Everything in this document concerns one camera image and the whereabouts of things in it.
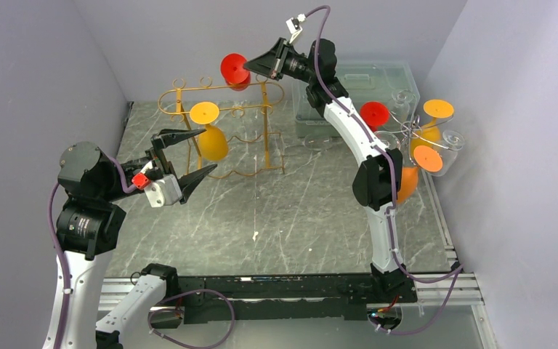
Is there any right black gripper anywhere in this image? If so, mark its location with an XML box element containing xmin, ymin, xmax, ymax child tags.
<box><xmin>243</xmin><ymin>38</ymin><xmax>317</xmax><ymax>85</ymax></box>

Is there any red goblet back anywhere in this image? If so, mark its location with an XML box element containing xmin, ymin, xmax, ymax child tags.
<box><xmin>220</xmin><ymin>52</ymin><xmax>251</xmax><ymax>91</ymax></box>

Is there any red goblet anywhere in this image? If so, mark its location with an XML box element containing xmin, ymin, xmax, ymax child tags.
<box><xmin>220</xmin><ymin>52</ymin><xmax>251</xmax><ymax>91</ymax></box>
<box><xmin>359</xmin><ymin>101</ymin><xmax>391</xmax><ymax>132</ymax></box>

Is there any yellow goblet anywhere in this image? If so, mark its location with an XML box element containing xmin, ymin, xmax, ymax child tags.
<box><xmin>410</xmin><ymin>99</ymin><xmax>454</xmax><ymax>153</ymax></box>
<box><xmin>190</xmin><ymin>101</ymin><xmax>228</xmax><ymax>161</ymax></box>

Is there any gold wire glass rack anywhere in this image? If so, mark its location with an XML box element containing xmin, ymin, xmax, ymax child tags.
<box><xmin>157</xmin><ymin>76</ymin><xmax>286</xmax><ymax>180</ymax></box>

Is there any clear stemless glass front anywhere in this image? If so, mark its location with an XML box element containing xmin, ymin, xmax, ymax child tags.
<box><xmin>390</xmin><ymin>89</ymin><xmax>416</xmax><ymax>124</ymax></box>

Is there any tall clear flute glass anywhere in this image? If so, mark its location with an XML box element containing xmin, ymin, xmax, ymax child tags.
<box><xmin>374</xmin><ymin>131</ymin><xmax>401</xmax><ymax>150</ymax></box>

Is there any silver wire glass rack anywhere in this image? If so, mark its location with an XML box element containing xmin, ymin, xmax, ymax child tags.
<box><xmin>377</xmin><ymin>95</ymin><xmax>454</xmax><ymax>164</ymax></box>

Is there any orange goblet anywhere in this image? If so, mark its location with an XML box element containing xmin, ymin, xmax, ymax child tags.
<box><xmin>397</xmin><ymin>145</ymin><xmax>444</xmax><ymax>204</ymax></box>

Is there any clear ribbed wine glass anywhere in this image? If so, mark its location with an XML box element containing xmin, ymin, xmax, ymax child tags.
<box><xmin>429</xmin><ymin>129</ymin><xmax>466</xmax><ymax>177</ymax></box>

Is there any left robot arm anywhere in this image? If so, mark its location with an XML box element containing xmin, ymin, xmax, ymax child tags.
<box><xmin>44</xmin><ymin>129</ymin><xmax>213</xmax><ymax>348</ymax></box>

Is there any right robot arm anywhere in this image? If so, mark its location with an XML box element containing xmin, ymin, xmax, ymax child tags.
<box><xmin>243</xmin><ymin>38</ymin><xmax>414</xmax><ymax>302</ymax></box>

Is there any clear plastic storage box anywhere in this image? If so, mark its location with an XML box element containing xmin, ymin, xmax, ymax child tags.
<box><xmin>292</xmin><ymin>61</ymin><xmax>420</xmax><ymax>137</ymax></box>

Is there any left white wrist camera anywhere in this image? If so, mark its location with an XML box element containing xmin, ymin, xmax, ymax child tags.
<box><xmin>143</xmin><ymin>174</ymin><xmax>182</xmax><ymax>208</ymax></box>

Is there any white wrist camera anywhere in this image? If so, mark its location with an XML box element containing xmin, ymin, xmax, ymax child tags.
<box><xmin>143</xmin><ymin>174</ymin><xmax>182</xmax><ymax>208</ymax></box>
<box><xmin>286</xmin><ymin>14</ymin><xmax>307</xmax><ymax>44</ymax></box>

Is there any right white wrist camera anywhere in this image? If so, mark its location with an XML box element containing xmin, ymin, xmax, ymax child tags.
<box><xmin>286</xmin><ymin>14</ymin><xmax>307</xmax><ymax>44</ymax></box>

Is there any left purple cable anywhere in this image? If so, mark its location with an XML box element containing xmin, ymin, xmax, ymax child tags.
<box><xmin>47</xmin><ymin>153</ymin><xmax>235</xmax><ymax>349</ymax></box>

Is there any purple cable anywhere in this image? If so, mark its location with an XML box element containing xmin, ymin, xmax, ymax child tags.
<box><xmin>298</xmin><ymin>4</ymin><xmax>465</xmax><ymax>337</ymax></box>
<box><xmin>47</xmin><ymin>153</ymin><xmax>235</xmax><ymax>349</ymax></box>

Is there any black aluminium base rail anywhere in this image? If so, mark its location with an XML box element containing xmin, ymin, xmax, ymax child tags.
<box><xmin>59</xmin><ymin>272</ymin><xmax>485</xmax><ymax>324</ymax></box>

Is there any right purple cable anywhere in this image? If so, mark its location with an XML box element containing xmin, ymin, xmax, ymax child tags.
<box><xmin>298</xmin><ymin>4</ymin><xmax>465</xmax><ymax>337</ymax></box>

